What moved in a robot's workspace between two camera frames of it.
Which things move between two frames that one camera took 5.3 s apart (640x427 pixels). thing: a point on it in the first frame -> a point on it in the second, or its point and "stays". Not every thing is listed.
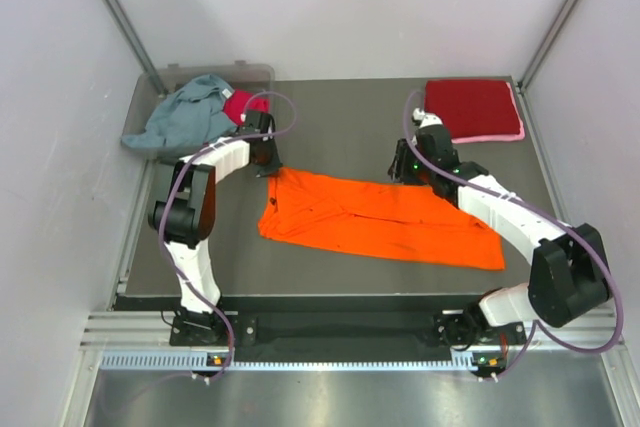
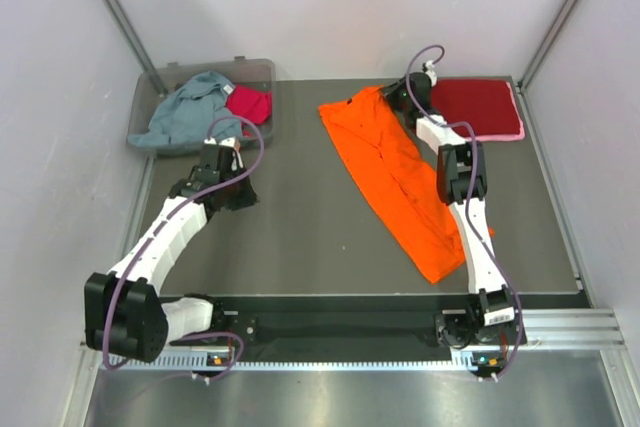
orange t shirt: (402, 216) -> (394, 168)
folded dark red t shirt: (471, 109) stays
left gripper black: (273, 165) -> (248, 198)
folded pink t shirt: (504, 138) stays
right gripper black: (399, 170) -> (391, 91)
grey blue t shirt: (195, 113) stays
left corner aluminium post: (121, 16) stays
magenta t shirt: (241, 101) stays
